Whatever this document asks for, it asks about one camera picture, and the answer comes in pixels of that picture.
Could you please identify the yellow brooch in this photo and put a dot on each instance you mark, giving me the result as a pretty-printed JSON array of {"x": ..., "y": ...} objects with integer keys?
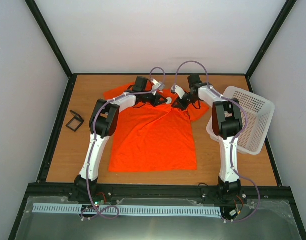
[{"x": 169, "y": 100}]

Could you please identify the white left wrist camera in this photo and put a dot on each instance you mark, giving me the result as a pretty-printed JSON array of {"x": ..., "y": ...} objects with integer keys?
[{"x": 156, "y": 86}]

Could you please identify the black square brooch holder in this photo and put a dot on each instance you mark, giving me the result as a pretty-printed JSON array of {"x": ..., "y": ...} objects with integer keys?
[{"x": 75, "y": 122}]

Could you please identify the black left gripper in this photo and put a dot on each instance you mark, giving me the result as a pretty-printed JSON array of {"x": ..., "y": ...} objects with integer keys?
[{"x": 156, "y": 101}]

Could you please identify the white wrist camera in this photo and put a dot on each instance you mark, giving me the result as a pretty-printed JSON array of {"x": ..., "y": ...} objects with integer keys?
[
  {"x": 156, "y": 86},
  {"x": 175, "y": 89}
]

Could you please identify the black enclosure frame post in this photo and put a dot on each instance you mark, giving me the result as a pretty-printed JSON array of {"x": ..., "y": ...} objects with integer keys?
[
  {"x": 37, "y": 15},
  {"x": 278, "y": 23}
]

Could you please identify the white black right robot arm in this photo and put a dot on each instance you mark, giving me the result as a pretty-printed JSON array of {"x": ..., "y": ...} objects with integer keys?
[{"x": 226, "y": 123}]

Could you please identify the light blue slotted cable duct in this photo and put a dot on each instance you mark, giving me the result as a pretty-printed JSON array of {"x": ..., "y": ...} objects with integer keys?
[{"x": 129, "y": 210}]

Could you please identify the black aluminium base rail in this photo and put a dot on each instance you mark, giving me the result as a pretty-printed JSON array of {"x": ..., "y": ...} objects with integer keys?
[{"x": 115, "y": 192}]

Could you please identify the orange t-shirt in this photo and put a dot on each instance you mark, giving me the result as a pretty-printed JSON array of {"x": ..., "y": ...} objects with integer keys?
[{"x": 152, "y": 139}]

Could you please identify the black enclosure frame post right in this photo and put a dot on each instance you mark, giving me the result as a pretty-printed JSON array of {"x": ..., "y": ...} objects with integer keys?
[{"x": 278, "y": 23}]

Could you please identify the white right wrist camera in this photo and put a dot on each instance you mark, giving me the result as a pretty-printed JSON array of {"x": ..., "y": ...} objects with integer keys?
[{"x": 175, "y": 89}]

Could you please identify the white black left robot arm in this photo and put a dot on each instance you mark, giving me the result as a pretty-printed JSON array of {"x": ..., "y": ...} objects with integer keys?
[{"x": 103, "y": 124}]

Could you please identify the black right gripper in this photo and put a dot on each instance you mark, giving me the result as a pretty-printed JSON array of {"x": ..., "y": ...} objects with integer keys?
[{"x": 180, "y": 106}]

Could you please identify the white perforated plastic basket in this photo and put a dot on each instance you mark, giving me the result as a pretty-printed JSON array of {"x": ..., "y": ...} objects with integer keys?
[{"x": 259, "y": 113}]

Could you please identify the black enclosure frame post left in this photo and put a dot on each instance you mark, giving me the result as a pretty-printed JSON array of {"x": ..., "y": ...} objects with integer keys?
[{"x": 37, "y": 15}]

